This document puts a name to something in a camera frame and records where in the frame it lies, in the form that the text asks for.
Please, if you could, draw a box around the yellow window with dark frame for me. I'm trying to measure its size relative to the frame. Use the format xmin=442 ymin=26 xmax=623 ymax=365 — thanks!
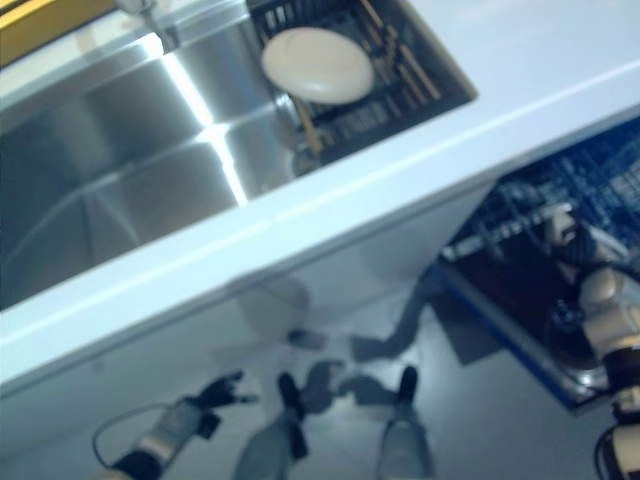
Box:
xmin=0 ymin=0 xmax=126 ymax=69

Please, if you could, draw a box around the stainless steel sink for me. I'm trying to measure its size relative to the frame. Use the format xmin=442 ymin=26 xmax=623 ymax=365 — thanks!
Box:
xmin=0 ymin=0 xmax=480 ymax=312

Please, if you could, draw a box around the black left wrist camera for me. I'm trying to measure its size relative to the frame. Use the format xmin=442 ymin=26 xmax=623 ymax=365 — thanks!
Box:
xmin=198 ymin=413 xmax=222 ymax=442

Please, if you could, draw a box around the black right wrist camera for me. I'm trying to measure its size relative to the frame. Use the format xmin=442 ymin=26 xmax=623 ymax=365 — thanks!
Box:
xmin=549 ymin=294 xmax=587 ymax=332

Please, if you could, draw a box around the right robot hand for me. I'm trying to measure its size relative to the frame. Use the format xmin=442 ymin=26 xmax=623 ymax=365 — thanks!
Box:
xmin=544 ymin=203 xmax=626 ymax=274

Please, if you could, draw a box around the white glossy cabinet door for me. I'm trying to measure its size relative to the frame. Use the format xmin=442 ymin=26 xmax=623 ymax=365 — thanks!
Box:
xmin=0 ymin=279 xmax=314 ymax=451
xmin=299 ymin=179 xmax=501 ymax=351

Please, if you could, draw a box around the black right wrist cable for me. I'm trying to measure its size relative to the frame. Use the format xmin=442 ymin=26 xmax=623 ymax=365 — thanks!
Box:
xmin=593 ymin=424 xmax=622 ymax=480

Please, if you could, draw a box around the cream round plate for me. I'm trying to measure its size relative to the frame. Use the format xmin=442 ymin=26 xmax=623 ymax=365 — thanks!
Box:
xmin=260 ymin=28 xmax=376 ymax=107

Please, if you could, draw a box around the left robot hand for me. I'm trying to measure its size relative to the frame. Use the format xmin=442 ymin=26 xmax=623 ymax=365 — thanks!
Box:
xmin=192 ymin=369 xmax=259 ymax=416

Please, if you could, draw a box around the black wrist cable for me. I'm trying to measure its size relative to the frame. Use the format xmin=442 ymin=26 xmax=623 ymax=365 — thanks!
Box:
xmin=593 ymin=424 xmax=622 ymax=480
xmin=91 ymin=403 xmax=169 ymax=470

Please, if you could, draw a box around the black dish drying rack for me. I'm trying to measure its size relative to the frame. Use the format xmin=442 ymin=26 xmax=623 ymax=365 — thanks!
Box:
xmin=247 ymin=0 xmax=480 ymax=169

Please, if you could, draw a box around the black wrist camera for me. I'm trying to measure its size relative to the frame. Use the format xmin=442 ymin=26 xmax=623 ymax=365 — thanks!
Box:
xmin=549 ymin=294 xmax=587 ymax=332
xmin=198 ymin=413 xmax=222 ymax=442

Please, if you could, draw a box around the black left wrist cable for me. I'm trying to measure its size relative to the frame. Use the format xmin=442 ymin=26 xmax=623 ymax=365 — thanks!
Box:
xmin=91 ymin=403 xmax=169 ymax=470

